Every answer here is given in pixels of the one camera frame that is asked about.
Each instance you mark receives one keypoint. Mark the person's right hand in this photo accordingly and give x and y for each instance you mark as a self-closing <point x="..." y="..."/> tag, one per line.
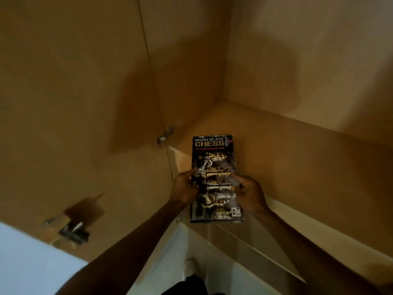
<point x="251" y="193"/>

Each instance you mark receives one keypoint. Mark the person's left hand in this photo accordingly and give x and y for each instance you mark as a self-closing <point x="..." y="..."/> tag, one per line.
<point x="182" y="190"/>

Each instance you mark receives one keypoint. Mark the person's left thumb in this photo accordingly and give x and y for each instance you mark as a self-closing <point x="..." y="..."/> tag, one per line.
<point x="189" y="172"/>

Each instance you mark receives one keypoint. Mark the person's right thumb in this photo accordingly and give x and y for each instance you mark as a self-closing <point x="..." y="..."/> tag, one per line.
<point x="236" y="176"/>

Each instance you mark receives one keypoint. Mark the black chess game box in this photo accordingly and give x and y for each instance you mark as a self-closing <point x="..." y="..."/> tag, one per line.
<point x="215" y="178"/>

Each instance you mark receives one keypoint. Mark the person's right forearm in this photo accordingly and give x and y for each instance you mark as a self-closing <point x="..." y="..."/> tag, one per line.
<point x="310" y="258"/>

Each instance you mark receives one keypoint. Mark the person's left forearm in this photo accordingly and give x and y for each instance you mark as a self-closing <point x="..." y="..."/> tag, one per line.
<point x="122" y="251"/>

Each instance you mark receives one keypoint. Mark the wooden cabinet shelf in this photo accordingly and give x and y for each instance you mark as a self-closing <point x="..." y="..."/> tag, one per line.
<point x="276" y="168"/>

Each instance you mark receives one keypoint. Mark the person's black clothing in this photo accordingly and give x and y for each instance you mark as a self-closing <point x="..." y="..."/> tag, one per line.
<point x="187" y="287"/>

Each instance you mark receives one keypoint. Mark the wooden cabinet door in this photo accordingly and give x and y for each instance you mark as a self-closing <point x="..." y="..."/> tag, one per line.
<point x="76" y="119"/>

